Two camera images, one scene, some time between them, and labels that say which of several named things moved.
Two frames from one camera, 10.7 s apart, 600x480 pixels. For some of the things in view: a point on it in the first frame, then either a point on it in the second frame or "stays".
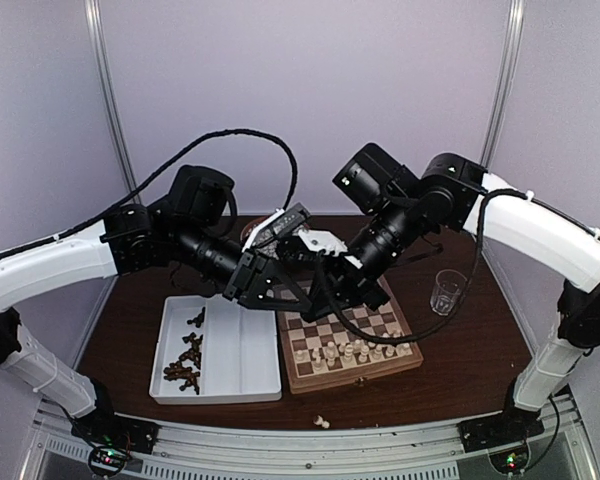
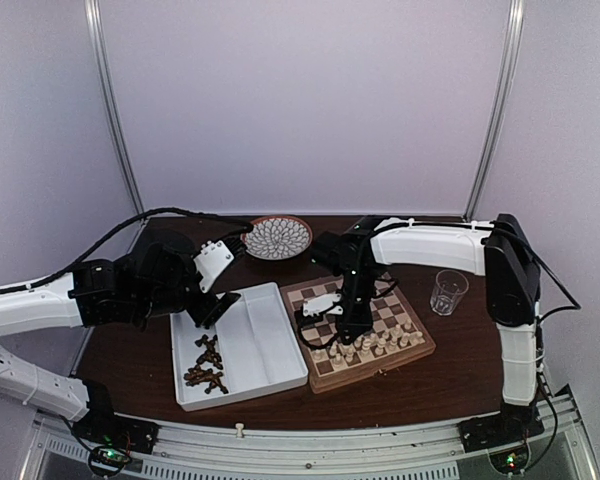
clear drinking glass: x=448 y=287 stays
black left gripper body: x=191 y=238 → x=163 y=301
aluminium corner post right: x=512 y=42 stays
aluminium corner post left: x=94 y=15 stays
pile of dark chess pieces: x=182 y=372 → x=201 y=373
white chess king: x=348 y=356 → x=366 y=351
